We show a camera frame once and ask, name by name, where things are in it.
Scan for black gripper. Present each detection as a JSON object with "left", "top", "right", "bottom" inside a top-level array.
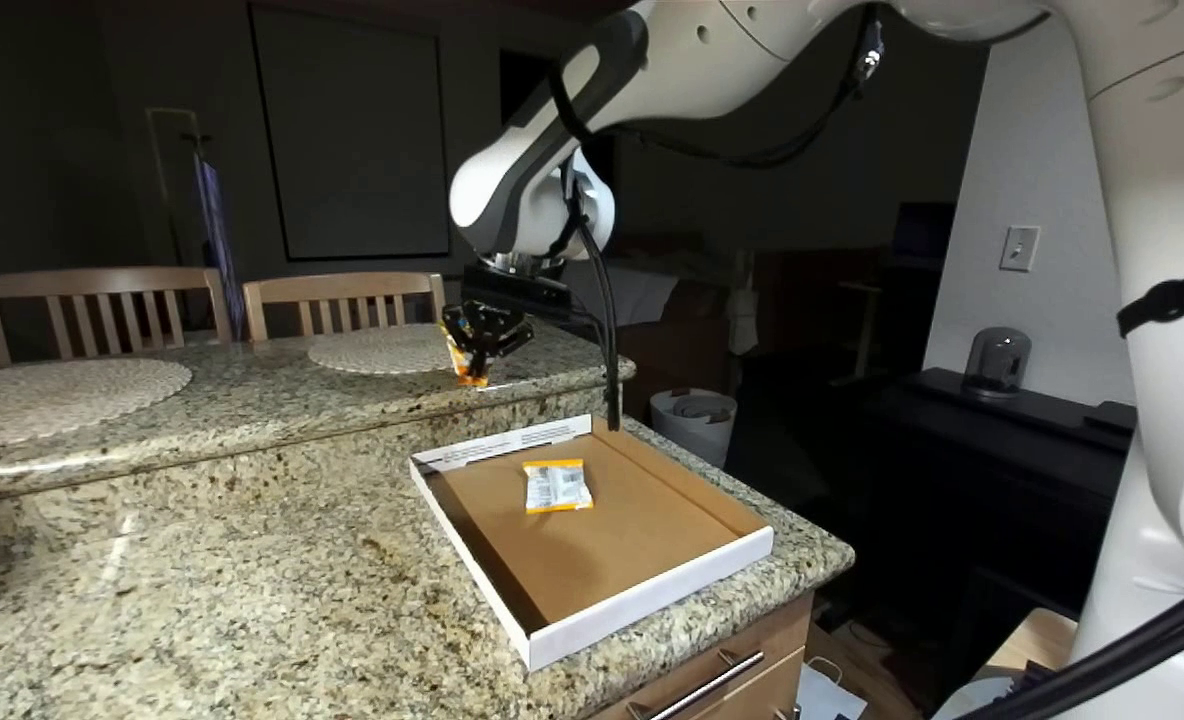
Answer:
[{"left": 439, "top": 299, "right": 537, "bottom": 391}]

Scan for shallow cardboard box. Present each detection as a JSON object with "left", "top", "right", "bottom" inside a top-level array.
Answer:
[{"left": 407, "top": 413, "right": 779, "bottom": 673}]

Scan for brown cardboard box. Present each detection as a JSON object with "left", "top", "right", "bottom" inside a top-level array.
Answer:
[{"left": 982, "top": 602, "right": 1086, "bottom": 679}]

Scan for wooden slatted chair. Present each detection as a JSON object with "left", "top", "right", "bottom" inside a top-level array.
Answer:
[
  {"left": 0, "top": 262, "right": 232, "bottom": 368},
  {"left": 239, "top": 269, "right": 453, "bottom": 351}
]

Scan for white trash bin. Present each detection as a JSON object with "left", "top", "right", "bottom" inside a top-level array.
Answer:
[{"left": 644, "top": 382, "right": 740, "bottom": 470}]

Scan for wooden base cabinet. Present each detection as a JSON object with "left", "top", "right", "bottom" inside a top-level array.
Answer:
[{"left": 590, "top": 592, "right": 822, "bottom": 720}]

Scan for large round woven placemat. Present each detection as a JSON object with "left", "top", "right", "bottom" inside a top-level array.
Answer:
[{"left": 0, "top": 351, "right": 198, "bottom": 459}]

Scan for white paper sheet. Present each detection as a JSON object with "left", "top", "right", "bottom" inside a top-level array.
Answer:
[{"left": 788, "top": 656, "right": 881, "bottom": 720}]

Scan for grey rounded appliance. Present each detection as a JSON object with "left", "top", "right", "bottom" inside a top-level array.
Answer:
[{"left": 961, "top": 323, "right": 1035, "bottom": 396}]

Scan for black low cabinet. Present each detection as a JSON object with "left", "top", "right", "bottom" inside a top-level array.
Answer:
[{"left": 855, "top": 362, "right": 1140, "bottom": 631}]

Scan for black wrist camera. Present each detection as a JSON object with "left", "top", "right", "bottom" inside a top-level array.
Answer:
[{"left": 459, "top": 259, "right": 575, "bottom": 323}]

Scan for metal drawer handle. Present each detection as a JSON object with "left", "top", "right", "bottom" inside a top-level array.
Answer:
[{"left": 644, "top": 643, "right": 771, "bottom": 720}]

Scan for white light switch plate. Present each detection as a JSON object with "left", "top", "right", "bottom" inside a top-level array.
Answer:
[{"left": 995, "top": 219, "right": 1043, "bottom": 277}]

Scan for black strap around robot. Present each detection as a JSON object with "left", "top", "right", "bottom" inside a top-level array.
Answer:
[{"left": 1112, "top": 259, "right": 1184, "bottom": 340}]

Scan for thick black base cable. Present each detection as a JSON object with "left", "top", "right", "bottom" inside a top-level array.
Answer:
[{"left": 965, "top": 566, "right": 1184, "bottom": 720}]

